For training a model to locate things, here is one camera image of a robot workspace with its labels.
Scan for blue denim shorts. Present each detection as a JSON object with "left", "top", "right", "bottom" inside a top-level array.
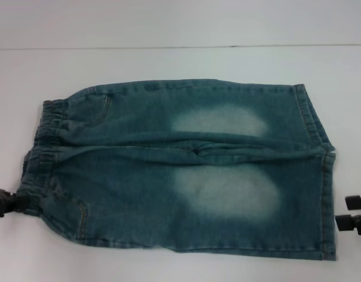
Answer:
[{"left": 20, "top": 83, "right": 337, "bottom": 253}]

